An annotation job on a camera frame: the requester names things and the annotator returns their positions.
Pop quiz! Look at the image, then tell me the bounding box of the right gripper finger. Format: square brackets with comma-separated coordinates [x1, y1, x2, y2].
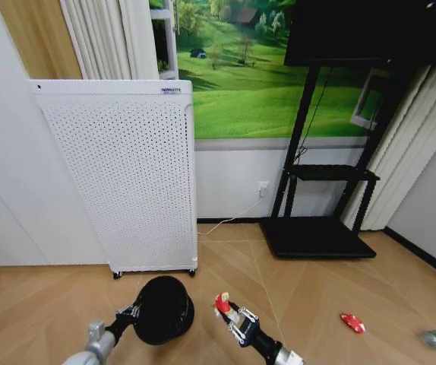
[228, 300, 261, 324]
[223, 308, 244, 348]

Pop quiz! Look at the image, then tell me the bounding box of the red and white wrapper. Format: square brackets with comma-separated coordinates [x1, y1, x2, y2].
[213, 291, 239, 318]

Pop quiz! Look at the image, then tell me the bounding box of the black round trash bin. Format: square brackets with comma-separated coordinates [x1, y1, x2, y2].
[131, 275, 196, 346]

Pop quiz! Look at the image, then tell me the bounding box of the black television floor stand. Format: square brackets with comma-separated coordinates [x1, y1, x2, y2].
[259, 65, 381, 262]

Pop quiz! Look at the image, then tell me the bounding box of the red crumpled snack wrapper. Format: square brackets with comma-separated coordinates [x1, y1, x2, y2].
[340, 312, 367, 335]

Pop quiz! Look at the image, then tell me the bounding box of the white perforated air purifier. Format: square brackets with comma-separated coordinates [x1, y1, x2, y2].
[27, 78, 200, 281]

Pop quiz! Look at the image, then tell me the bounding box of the cream pleated curtain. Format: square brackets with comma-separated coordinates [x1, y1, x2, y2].
[340, 63, 436, 233]
[58, 0, 160, 81]

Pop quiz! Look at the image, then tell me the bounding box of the tan fabric curtain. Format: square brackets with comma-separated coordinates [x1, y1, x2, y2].
[0, 0, 83, 81]

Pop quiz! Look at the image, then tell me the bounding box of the black television screen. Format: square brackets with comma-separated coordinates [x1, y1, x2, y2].
[283, 0, 436, 68]

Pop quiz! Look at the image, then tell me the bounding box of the white power cable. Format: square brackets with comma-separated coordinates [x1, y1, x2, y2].
[197, 194, 265, 236]

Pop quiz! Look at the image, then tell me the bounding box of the black television cable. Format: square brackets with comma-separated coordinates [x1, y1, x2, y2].
[295, 66, 333, 165]

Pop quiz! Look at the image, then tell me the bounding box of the green landscape wall poster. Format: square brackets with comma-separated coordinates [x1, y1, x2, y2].
[149, 0, 393, 140]

